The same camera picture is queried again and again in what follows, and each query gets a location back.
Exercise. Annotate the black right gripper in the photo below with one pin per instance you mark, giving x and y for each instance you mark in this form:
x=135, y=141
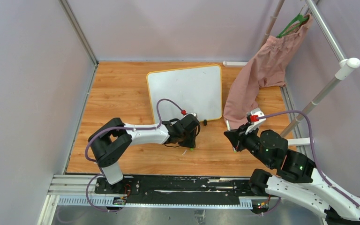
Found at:
x=237, y=136

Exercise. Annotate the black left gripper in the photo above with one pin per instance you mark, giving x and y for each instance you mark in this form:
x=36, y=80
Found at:
x=191, y=143

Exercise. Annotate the yellow-framed whiteboard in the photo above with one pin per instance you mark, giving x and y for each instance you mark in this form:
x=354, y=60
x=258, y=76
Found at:
x=194, y=89

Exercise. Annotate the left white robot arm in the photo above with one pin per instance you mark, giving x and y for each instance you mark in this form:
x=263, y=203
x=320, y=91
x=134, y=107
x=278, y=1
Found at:
x=110, y=142

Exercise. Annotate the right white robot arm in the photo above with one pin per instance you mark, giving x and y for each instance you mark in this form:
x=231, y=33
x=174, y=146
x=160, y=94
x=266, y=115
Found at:
x=297, y=178

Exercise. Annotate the pink cloth shorts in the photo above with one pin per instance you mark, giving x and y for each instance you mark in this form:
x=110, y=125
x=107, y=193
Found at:
x=265, y=69

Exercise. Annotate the white metal clothes rack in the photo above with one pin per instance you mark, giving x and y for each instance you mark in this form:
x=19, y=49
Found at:
x=308, y=69

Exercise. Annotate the green clothes hanger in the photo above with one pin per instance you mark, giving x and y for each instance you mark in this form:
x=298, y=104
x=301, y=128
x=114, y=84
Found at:
x=294, y=24

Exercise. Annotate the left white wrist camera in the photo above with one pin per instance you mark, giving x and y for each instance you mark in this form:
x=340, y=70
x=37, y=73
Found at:
x=194, y=114

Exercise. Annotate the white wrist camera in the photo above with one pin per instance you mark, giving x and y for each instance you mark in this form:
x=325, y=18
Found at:
x=194, y=114
x=254, y=120

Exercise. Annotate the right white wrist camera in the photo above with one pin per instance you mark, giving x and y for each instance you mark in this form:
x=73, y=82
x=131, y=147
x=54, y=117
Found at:
x=254, y=120

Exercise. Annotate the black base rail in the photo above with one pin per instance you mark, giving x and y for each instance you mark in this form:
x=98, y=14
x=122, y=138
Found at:
x=161, y=191

